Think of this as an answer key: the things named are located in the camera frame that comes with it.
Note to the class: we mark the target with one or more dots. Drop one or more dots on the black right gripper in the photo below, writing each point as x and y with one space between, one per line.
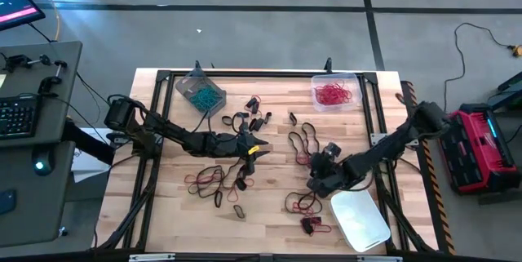
330 170

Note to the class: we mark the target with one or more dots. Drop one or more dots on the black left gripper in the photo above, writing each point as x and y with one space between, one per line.
244 143

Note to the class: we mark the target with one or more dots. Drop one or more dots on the white plastic basket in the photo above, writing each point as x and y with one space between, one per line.
359 221

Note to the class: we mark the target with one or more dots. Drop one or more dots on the grey translucent plastic basket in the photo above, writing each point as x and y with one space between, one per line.
185 84

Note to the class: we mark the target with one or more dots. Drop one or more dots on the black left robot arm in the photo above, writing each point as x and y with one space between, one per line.
171 129

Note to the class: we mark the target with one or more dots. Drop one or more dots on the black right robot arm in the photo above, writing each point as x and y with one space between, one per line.
391 143

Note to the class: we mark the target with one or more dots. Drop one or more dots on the thin black rubber band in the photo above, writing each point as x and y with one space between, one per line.
233 122

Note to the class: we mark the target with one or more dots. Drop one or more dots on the clear plastic basket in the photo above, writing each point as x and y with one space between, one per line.
356 103

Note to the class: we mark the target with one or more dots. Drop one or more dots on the yellow black hazard strip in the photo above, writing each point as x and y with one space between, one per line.
436 196

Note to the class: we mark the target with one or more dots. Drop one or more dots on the red black tool case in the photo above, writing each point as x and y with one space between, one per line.
489 160

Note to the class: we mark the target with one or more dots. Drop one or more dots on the white paper sheet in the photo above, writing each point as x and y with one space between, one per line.
87 168

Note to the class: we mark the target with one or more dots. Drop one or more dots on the small white desk clip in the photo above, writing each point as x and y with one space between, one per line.
62 232

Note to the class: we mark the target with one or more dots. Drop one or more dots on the dark green cart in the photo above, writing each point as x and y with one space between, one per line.
511 90

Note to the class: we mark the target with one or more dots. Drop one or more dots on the black computer mouse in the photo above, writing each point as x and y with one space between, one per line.
41 164

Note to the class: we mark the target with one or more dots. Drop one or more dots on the black screw clamp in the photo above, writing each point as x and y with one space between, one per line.
48 84
16 61

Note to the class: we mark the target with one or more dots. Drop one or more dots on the grey desk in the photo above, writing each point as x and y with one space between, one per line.
41 213

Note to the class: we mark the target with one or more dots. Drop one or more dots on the yellow plug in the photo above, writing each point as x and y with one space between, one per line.
516 50

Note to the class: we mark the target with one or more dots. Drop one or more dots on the black backlit keyboard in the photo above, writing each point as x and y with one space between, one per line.
16 117

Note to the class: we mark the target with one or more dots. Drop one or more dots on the dark blue pad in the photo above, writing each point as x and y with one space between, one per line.
6 201

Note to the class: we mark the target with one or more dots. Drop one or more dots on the computer monitor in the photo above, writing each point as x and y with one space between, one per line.
16 5

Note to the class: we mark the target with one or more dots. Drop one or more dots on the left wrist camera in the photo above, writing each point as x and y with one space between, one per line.
226 143

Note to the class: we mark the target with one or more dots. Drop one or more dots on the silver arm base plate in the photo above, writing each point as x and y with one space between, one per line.
378 138

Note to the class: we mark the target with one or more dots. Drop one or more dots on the silver metal bracket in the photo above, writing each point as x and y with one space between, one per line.
379 259
151 258

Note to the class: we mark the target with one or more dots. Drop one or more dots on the black table edge bracket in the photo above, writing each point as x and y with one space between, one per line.
328 65

